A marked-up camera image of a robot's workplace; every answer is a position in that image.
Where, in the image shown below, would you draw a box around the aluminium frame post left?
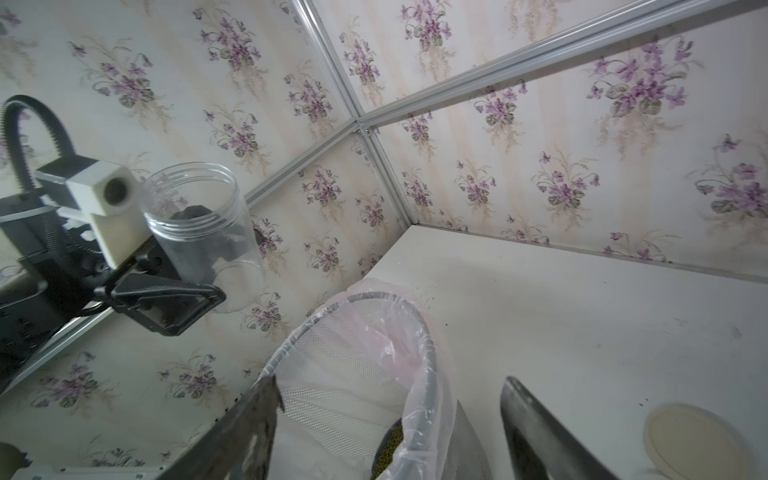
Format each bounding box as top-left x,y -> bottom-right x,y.
290,0 -> 417,230

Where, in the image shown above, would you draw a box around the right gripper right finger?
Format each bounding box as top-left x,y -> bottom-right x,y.
500,376 -> 616,479

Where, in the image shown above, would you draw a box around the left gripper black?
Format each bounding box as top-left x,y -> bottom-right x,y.
81,236 -> 227,336

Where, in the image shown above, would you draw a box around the aluminium frame crossbar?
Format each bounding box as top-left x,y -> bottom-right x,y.
358,0 -> 730,130

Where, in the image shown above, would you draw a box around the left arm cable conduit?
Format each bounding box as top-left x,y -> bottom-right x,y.
0,94 -> 78,193

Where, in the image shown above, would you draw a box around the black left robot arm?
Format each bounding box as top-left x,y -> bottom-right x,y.
1,193 -> 227,390

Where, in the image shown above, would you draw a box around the mesh bin with plastic bag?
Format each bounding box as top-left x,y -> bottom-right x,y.
263,279 -> 491,479

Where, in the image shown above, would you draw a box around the clear jar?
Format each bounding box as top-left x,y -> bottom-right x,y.
140,162 -> 265,313

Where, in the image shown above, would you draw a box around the mung beans in bin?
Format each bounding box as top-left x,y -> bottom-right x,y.
370,419 -> 404,480

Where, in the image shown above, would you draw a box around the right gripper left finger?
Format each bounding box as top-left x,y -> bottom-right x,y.
159,375 -> 284,479

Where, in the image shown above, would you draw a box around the beige jar lid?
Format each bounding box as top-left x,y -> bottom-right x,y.
643,403 -> 756,480

